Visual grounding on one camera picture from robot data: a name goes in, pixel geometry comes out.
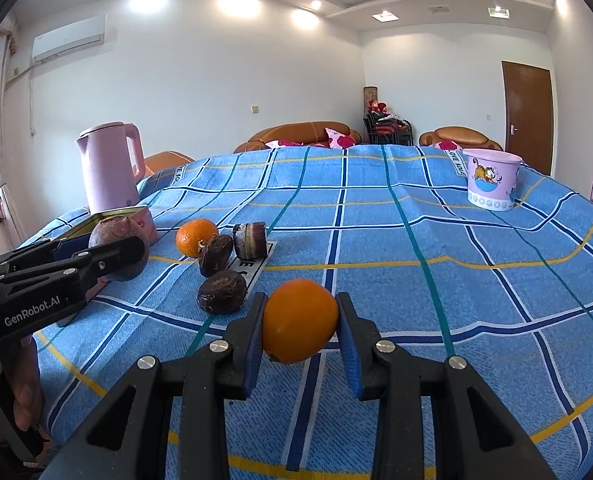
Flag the dark wrinkled passion fruit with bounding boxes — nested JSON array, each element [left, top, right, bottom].
[[198, 234, 234, 278]]

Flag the brown wooden door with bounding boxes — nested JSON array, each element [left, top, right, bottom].
[[502, 61, 554, 176]]

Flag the beige curtain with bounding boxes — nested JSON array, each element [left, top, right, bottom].
[[0, 13, 26, 247]]

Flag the purple passion fruit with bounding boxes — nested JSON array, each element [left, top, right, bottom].
[[88, 216, 150, 282]]

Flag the pink electric kettle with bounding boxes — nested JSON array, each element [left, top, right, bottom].
[[76, 122, 146, 214]]

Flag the brown leather armchair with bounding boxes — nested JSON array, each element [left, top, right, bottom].
[[418, 126, 503, 151]]

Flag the pink floral pillow right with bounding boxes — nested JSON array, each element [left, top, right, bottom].
[[326, 128, 356, 150]]

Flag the pink floral pillow left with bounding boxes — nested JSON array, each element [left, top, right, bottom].
[[265, 140, 303, 148]]

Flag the pink metal tin box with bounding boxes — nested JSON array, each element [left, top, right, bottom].
[[49, 206, 158, 260]]

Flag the pink cartoon cup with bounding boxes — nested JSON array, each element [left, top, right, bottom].
[[464, 148, 523, 211]]

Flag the white wall air conditioner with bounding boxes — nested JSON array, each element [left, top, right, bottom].
[[31, 14, 106, 65]]

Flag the dark wrinkled fruit near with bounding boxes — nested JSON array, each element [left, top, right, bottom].
[[197, 270, 248, 315]]

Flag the pink floral armchair pillow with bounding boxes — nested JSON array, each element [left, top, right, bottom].
[[433, 140, 463, 151]]

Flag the orange on cloth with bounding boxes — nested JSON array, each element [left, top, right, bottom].
[[175, 218, 218, 258]]

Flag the brown leather chair by kettle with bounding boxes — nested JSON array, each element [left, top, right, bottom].
[[144, 151, 194, 177]]

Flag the brown leather long sofa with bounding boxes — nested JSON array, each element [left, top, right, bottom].
[[234, 120, 363, 153]]

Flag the orange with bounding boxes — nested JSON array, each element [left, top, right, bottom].
[[175, 218, 218, 258], [262, 278, 339, 364]]

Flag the stacked dark chairs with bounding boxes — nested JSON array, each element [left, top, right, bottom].
[[364, 99, 414, 146]]

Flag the left hand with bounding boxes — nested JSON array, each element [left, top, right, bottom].
[[0, 335, 44, 460]]

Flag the dark striped fruit upright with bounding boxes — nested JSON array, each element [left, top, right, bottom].
[[232, 222, 267, 261]]

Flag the blue plaid tablecloth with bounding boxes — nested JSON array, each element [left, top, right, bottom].
[[35, 145, 593, 479]]

